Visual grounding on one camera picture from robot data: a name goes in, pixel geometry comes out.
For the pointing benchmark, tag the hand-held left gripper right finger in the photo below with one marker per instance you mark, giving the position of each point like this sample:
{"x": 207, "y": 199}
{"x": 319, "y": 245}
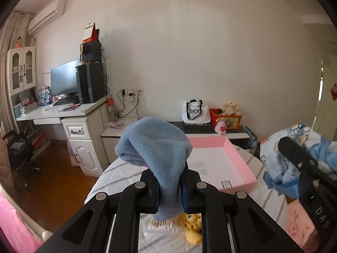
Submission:
{"x": 191, "y": 189}

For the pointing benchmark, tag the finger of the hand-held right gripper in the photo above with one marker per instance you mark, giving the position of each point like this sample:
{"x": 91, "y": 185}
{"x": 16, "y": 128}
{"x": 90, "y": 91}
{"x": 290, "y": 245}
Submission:
{"x": 292, "y": 150}

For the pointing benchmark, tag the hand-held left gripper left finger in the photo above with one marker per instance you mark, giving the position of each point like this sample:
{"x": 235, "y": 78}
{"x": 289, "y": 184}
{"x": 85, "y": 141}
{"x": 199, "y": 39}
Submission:
{"x": 147, "y": 188}

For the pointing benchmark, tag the blue cartoon print cloth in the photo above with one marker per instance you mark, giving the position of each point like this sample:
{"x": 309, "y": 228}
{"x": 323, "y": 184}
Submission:
{"x": 276, "y": 163}

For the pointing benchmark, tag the yellow knitted toy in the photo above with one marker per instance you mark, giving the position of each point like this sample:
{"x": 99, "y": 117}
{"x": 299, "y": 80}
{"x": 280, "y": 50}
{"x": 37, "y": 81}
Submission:
{"x": 193, "y": 229}

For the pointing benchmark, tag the pink box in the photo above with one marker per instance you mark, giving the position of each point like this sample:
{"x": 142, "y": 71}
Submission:
{"x": 216, "y": 158}

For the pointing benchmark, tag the blue fleece towel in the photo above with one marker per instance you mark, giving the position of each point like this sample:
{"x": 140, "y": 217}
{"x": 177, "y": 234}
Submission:
{"x": 155, "y": 147}

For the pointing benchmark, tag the pink floral blanket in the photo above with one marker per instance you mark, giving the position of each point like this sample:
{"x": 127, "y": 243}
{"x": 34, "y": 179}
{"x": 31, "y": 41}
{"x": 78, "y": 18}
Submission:
{"x": 297, "y": 221}

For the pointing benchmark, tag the black white low cabinet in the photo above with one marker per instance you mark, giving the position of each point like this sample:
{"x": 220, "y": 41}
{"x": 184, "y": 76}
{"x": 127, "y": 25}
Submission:
{"x": 200, "y": 130}

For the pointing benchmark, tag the red storage box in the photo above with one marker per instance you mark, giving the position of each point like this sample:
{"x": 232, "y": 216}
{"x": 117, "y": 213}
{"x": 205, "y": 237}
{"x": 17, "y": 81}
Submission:
{"x": 231, "y": 122}

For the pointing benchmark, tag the pink white small toy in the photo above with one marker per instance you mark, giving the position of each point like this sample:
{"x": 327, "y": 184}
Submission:
{"x": 221, "y": 127}

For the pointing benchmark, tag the red white packet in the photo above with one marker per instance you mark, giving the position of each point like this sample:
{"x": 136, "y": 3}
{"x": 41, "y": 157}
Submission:
{"x": 115, "y": 124}

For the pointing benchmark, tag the beige plush toy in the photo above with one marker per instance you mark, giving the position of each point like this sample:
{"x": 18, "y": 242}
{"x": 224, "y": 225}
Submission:
{"x": 230, "y": 109}

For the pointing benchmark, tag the white tote bag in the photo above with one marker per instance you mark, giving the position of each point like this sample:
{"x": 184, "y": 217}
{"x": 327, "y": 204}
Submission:
{"x": 196, "y": 113}

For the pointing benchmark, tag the white desk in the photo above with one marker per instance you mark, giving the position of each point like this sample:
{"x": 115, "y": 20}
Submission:
{"x": 79, "y": 137}

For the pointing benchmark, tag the orange white bottle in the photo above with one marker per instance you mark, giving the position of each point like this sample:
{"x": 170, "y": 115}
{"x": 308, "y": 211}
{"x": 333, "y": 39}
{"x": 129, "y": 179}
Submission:
{"x": 111, "y": 105}

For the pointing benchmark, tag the white power adapter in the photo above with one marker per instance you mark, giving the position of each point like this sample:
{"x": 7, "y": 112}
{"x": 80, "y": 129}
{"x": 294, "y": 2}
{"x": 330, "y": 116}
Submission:
{"x": 131, "y": 98}

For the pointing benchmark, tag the orange storage bin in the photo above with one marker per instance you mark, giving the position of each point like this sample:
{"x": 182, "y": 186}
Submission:
{"x": 40, "y": 142}

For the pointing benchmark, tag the black keyboard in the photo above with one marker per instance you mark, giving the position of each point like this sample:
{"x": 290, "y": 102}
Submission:
{"x": 65, "y": 101}

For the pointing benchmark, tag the black computer tower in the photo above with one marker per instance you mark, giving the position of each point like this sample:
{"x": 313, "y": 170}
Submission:
{"x": 90, "y": 83}

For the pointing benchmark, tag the black office chair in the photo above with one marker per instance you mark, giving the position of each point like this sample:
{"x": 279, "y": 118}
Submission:
{"x": 21, "y": 152}

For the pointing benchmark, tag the pink cloth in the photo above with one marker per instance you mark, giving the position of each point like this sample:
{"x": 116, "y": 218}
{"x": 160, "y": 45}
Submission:
{"x": 15, "y": 216}

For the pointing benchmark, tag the black computer monitor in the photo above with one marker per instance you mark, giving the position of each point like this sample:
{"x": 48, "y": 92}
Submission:
{"x": 64, "y": 79}

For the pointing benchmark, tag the blue white cartons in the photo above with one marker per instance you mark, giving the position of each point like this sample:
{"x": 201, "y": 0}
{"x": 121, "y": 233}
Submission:
{"x": 43, "y": 95}

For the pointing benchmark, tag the stack of books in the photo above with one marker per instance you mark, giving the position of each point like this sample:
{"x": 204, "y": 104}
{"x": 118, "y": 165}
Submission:
{"x": 26, "y": 109}

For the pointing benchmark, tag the black speaker box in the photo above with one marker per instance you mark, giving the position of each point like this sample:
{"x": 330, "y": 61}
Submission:
{"x": 90, "y": 52}

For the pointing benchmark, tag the white red desk calendar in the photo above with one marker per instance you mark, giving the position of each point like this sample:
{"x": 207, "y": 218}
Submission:
{"x": 89, "y": 33}

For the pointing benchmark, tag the white hutch cabinet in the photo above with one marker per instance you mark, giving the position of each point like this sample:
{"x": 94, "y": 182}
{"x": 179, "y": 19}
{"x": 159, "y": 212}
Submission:
{"x": 21, "y": 68}

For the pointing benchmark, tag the small doll figure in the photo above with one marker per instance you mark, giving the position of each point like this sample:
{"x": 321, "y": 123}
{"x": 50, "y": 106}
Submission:
{"x": 19, "y": 41}

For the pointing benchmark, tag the white air conditioner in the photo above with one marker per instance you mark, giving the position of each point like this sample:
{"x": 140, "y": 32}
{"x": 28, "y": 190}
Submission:
{"x": 44, "y": 18}

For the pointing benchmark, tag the red wall ornament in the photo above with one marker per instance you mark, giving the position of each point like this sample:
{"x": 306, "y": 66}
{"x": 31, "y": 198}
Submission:
{"x": 334, "y": 91}

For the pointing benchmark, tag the white wall outlet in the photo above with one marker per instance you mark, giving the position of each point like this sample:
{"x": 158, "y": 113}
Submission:
{"x": 130, "y": 91}
{"x": 122, "y": 91}
{"x": 139, "y": 90}

